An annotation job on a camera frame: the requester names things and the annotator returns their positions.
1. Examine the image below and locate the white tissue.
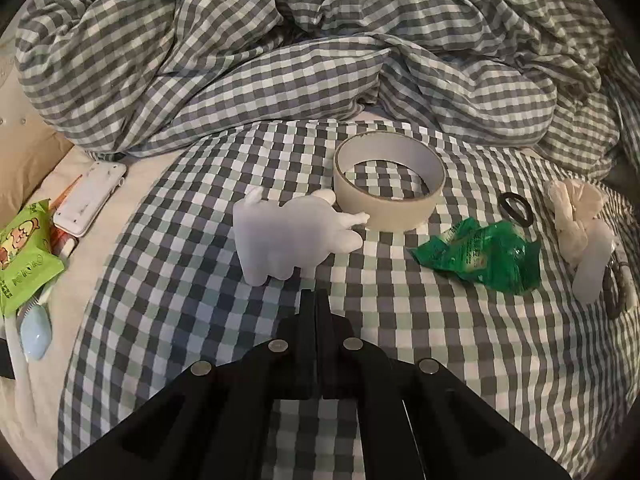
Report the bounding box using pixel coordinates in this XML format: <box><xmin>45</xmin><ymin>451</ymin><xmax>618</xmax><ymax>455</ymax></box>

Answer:
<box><xmin>546</xmin><ymin>179</ymin><xmax>608</xmax><ymax>269</ymax></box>

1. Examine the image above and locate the white animal figurine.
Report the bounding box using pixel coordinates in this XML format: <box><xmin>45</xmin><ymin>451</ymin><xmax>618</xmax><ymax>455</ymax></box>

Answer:
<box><xmin>232</xmin><ymin>188</ymin><xmax>370</xmax><ymax>286</ymax></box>

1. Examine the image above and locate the grey checkered duvet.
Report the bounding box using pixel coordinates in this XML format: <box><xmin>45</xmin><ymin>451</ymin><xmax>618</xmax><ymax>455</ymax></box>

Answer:
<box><xmin>15</xmin><ymin>0</ymin><xmax>639</xmax><ymax>178</ymax></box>

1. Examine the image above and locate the orange small packet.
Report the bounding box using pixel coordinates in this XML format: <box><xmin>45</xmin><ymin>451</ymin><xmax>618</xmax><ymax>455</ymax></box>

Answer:
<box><xmin>49</xmin><ymin>176</ymin><xmax>82</xmax><ymax>257</ymax></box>

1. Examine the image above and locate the white rectangular case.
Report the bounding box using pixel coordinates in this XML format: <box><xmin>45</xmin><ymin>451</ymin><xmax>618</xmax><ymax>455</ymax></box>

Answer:
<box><xmin>53</xmin><ymin>162</ymin><xmax>127</xmax><ymax>237</ymax></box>

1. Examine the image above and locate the light blue oval case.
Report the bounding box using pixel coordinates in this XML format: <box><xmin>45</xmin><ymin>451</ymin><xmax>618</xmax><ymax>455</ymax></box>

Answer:
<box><xmin>20</xmin><ymin>304</ymin><xmax>52</xmax><ymax>361</ymax></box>

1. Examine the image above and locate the black hair tie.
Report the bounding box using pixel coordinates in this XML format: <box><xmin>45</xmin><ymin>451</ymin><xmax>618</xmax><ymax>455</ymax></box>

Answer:
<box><xmin>497</xmin><ymin>190</ymin><xmax>535</xmax><ymax>226</ymax></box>

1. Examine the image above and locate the white tape roll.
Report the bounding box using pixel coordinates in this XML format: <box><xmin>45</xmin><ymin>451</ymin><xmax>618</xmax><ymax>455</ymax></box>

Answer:
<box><xmin>333</xmin><ymin>130</ymin><xmax>446</xmax><ymax>232</ymax></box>

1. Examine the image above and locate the beige pillow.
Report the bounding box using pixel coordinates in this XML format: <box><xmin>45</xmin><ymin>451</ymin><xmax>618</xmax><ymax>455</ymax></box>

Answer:
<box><xmin>0</xmin><ymin>112</ymin><xmax>73</xmax><ymax>228</ymax></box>

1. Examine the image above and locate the green snack packet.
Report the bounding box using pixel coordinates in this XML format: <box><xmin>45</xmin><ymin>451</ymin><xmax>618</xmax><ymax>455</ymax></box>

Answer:
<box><xmin>1</xmin><ymin>200</ymin><xmax>64</xmax><ymax>318</ymax></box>

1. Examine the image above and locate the green wrapper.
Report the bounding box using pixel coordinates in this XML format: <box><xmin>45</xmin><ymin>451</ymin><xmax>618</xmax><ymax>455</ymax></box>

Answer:
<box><xmin>411</xmin><ymin>218</ymin><xmax>541</xmax><ymax>295</ymax></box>

